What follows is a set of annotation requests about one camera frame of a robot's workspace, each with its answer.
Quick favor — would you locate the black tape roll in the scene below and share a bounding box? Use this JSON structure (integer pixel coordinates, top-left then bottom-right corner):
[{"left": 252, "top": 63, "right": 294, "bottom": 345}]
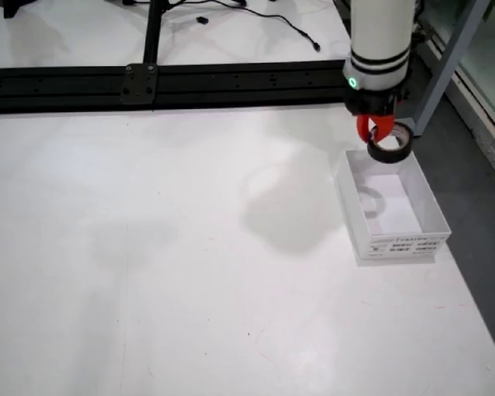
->
[{"left": 366, "top": 121, "right": 413, "bottom": 165}]

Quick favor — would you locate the black stand foot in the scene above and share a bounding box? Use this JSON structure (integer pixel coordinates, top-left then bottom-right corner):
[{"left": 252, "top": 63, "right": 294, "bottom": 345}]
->
[{"left": 2, "top": 0, "right": 38, "bottom": 20}]

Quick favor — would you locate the white cardboard bin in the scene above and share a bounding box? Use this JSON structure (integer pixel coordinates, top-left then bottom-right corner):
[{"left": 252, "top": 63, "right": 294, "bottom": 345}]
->
[{"left": 335, "top": 147, "right": 453, "bottom": 259}]

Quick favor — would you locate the black aluminium rail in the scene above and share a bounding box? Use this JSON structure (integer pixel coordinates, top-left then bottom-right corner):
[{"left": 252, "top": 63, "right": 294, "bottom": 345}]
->
[{"left": 0, "top": 59, "right": 409, "bottom": 116}]

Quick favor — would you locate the black cable with plug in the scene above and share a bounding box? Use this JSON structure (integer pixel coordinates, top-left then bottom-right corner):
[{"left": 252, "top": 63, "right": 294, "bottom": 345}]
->
[{"left": 212, "top": 0, "right": 323, "bottom": 54}]

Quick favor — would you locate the black bracket plate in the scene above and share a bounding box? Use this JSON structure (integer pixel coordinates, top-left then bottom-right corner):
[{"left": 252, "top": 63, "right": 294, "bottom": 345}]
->
[{"left": 120, "top": 64, "right": 158, "bottom": 106}]

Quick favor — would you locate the black upright profile post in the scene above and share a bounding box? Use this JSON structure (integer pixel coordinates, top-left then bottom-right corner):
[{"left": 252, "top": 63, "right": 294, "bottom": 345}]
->
[{"left": 144, "top": 0, "right": 163, "bottom": 67}]

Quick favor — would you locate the aluminium window sill frame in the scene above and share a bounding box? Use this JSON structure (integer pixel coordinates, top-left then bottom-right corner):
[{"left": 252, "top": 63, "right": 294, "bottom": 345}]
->
[{"left": 412, "top": 16, "right": 495, "bottom": 186}]

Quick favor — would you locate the grey metal post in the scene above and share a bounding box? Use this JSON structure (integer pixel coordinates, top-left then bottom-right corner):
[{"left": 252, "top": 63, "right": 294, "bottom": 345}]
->
[{"left": 395, "top": 0, "right": 492, "bottom": 137}]

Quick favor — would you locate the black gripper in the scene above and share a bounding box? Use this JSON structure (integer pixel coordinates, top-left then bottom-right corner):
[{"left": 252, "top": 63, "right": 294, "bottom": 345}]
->
[{"left": 345, "top": 85, "right": 409, "bottom": 145}]

